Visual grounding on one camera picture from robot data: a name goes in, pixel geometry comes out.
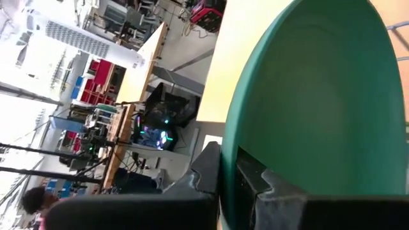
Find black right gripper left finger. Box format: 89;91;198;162
44;141;222;230

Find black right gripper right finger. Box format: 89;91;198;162
235;146;409;230

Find large teal plate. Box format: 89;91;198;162
219;0;409;230

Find blue storage bins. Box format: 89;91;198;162
44;178;88;199

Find black computer blue light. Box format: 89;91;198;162
132;82;201;151

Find person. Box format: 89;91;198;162
20;186;61;230

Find wooden workbench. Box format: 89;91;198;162
101;21;169;190

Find red storage bin shelf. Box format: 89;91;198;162
70;58;118;106

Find beige side table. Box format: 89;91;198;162
196;0;295;125

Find white perforated cabinet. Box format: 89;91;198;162
43;19;146;70

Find red black equipment case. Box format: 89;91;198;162
189;0;228;33

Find black metal frame bar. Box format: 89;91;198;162
0;142;96;161
0;165;104;185

